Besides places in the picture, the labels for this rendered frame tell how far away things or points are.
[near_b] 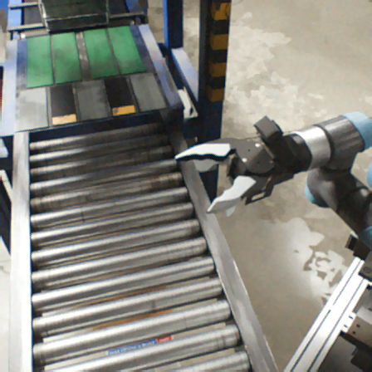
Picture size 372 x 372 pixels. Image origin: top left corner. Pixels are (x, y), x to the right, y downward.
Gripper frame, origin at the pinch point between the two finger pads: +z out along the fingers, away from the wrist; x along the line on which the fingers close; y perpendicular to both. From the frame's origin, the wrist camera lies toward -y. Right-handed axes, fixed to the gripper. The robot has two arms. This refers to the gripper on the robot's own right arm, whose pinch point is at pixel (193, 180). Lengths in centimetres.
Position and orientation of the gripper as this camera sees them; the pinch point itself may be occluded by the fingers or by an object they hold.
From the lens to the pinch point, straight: 68.3
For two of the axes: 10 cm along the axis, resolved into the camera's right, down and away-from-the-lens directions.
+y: -0.6, 6.0, 8.0
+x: -4.3, -7.3, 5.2
